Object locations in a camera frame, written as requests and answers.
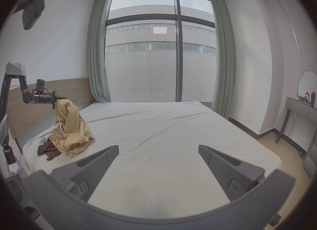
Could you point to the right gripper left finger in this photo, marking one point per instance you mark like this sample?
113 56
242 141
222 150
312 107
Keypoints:
81 174

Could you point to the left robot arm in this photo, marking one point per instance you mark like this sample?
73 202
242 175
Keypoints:
24 95

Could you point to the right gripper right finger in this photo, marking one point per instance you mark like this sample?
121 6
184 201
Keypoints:
232 174

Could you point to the window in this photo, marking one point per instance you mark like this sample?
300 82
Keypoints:
148 70

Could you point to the grey-green curtain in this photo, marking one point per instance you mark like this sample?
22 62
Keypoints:
223 62
97 50

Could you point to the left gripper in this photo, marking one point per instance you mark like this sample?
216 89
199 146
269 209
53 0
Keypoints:
43 97

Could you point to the grey dressing table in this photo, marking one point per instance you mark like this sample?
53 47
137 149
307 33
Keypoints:
299 107

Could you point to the tan shorts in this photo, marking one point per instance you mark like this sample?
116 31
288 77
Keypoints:
71 129

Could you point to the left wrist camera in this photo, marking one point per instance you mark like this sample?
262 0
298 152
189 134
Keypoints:
40 85

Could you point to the round wall mirror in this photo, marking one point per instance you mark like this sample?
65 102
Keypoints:
308 82

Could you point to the brown garment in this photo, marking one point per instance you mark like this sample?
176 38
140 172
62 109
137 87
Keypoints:
47 151

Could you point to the bed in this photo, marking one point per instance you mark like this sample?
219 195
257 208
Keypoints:
161 137

